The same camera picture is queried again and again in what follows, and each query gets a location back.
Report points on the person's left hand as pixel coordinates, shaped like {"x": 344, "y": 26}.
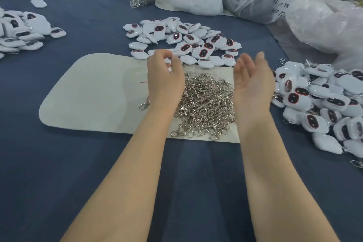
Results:
{"x": 164, "y": 84}

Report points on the person's right hand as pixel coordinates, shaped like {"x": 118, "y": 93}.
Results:
{"x": 254, "y": 92}

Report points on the person's left forearm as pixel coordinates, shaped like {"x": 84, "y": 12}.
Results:
{"x": 122, "y": 185}

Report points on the person's right forearm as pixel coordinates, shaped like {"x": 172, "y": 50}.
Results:
{"x": 283, "y": 188}

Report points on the cream felt work mat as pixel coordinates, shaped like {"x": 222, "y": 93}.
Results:
{"x": 88, "y": 96}

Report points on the crumpled clear plastic bag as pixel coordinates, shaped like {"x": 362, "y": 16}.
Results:
{"x": 333, "y": 22}

